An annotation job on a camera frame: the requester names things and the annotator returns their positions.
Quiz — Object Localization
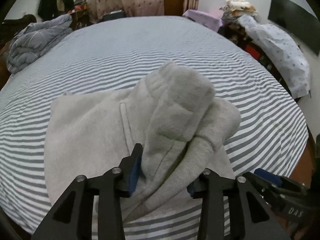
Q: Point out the beige fleece pants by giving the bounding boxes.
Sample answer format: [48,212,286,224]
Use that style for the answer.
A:
[44,61,241,222]

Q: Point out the grey white striped bedsheet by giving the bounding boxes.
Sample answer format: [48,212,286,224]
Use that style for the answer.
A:
[1,16,308,233]

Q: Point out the white dotted fabric bag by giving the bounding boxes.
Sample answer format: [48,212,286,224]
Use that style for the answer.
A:
[238,15,310,99]

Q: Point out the lilac folded cloth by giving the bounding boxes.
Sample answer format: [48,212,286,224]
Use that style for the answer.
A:
[182,9,223,32]

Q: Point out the floral pillow stack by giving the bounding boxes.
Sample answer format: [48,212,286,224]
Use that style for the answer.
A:
[220,0,258,17]

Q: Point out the folded grey blue quilt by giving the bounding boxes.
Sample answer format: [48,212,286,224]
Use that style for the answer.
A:
[7,14,73,74]

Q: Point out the dark wooden headboard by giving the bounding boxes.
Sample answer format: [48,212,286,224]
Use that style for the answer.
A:
[0,14,37,89]

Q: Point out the dark box near curtain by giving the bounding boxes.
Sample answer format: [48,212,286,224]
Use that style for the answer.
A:
[101,10,126,22]

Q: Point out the hanging dark clothes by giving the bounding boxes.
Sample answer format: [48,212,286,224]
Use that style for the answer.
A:
[37,0,74,21]

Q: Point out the black wall television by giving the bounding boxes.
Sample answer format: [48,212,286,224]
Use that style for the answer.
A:
[268,0,320,56]

